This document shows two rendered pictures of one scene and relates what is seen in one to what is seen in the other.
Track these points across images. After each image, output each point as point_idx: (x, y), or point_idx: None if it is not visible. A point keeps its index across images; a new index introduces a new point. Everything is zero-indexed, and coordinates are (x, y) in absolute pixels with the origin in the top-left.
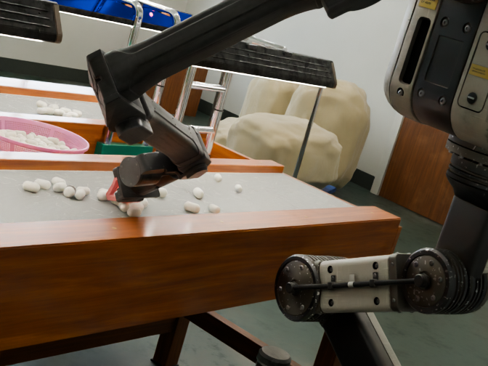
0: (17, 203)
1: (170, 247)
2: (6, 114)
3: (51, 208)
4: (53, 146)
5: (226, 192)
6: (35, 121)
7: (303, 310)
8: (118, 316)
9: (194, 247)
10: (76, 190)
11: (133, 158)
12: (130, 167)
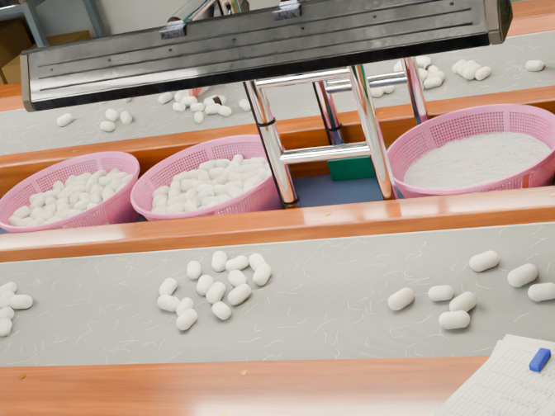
0: (291, 91)
1: None
2: (4, 242)
3: (269, 88)
4: (53, 198)
5: (9, 136)
6: (1, 222)
7: None
8: None
9: None
10: (203, 106)
11: (242, 2)
12: (244, 11)
